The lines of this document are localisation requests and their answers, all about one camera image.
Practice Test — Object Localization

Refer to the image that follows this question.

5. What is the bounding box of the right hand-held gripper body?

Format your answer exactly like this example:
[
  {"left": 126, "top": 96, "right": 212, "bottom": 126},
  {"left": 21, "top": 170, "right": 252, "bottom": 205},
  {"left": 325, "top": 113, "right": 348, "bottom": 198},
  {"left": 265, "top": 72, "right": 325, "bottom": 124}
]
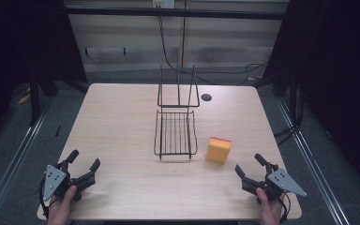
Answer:
[{"left": 241, "top": 162, "right": 308, "bottom": 204}]

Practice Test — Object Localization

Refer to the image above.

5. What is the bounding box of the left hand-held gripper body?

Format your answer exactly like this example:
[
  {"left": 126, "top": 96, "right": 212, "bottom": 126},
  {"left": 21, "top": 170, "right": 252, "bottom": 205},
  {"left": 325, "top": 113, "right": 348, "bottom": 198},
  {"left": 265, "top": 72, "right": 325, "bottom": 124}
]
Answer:
[{"left": 42, "top": 159, "right": 97, "bottom": 203}]

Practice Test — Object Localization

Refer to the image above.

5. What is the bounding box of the yellow sponge with red edge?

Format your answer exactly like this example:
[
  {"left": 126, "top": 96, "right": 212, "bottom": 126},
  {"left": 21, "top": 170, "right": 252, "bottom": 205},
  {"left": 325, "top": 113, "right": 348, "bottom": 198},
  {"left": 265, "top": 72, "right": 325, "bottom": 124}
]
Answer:
[{"left": 204, "top": 136, "right": 233, "bottom": 164}]

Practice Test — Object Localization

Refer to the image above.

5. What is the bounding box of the black wire rack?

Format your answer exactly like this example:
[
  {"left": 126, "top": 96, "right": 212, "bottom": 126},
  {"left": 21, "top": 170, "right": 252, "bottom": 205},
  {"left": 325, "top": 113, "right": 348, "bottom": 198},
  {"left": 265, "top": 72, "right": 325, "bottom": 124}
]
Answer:
[{"left": 153, "top": 64, "right": 201, "bottom": 161}]

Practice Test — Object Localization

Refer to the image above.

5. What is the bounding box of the person's right hand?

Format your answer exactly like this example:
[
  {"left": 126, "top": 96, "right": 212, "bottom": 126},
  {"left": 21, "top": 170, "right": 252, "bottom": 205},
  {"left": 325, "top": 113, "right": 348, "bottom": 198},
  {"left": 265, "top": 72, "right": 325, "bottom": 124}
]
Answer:
[{"left": 256, "top": 187, "right": 286, "bottom": 225}]

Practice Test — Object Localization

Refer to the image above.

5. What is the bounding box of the person's left hand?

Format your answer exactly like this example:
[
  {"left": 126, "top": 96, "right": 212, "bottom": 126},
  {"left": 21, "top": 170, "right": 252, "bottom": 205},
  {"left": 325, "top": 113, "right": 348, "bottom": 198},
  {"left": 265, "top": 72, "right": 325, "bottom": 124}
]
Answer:
[{"left": 47, "top": 185, "right": 79, "bottom": 225}]

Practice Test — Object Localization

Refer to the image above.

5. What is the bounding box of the black curtain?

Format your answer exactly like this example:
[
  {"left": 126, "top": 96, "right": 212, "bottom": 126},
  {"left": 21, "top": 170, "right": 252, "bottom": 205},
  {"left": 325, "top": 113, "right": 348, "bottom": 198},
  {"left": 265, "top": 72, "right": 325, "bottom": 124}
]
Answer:
[
  {"left": 0, "top": 0, "right": 88, "bottom": 151},
  {"left": 262, "top": 0, "right": 360, "bottom": 188}
]

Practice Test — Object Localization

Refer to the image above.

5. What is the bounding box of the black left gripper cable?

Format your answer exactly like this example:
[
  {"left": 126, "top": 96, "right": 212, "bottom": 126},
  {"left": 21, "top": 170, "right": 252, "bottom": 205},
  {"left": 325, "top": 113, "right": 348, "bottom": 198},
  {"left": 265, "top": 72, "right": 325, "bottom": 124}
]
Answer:
[{"left": 38, "top": 176, "right": 59, "bottom": 220}]

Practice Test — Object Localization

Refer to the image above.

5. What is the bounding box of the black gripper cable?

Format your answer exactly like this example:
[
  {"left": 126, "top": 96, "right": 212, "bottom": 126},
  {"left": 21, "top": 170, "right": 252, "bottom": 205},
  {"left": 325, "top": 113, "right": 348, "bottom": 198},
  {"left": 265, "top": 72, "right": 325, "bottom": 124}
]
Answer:
[
  {"left": 38, "top": 176, "right": 59, "bottom": 220},
  {"left": 277, "top": 190, "right": 293, "bottom": 224}
]

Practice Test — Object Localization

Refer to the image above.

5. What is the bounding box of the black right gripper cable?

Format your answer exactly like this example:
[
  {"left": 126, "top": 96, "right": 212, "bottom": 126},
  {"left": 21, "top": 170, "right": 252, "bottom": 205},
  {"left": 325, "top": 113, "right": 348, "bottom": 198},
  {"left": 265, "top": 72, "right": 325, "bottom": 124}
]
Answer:
[{"left": 277, "top": 190, "right": 293, "bottom": 224}]

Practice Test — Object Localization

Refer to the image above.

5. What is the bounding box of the aluminium floor rail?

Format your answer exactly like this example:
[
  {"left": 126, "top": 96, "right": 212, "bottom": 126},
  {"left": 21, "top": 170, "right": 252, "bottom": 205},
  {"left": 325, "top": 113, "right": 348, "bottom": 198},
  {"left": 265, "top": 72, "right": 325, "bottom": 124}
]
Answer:
[
  {"left": 0, "top": 97, "right": 54, "bottom": 225},
  {"left": 276, "top": 98, "right": 352, "bottom": 225}
]

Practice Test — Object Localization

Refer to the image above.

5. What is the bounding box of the black metal frame bar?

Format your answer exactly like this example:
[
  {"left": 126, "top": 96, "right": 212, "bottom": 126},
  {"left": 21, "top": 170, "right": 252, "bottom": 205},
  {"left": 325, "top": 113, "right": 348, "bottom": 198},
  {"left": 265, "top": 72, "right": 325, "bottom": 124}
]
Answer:
[{"left": 65, "top": 7, "right": 286, "bottom": 21}]

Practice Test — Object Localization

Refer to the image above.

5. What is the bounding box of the white wall socket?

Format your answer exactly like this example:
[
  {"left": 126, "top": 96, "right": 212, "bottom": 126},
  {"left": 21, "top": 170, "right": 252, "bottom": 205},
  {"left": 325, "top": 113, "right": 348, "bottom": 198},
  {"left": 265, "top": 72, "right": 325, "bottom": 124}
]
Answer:
[{"left": 152, "top": 0, "right": 176, "bottom": 9}]

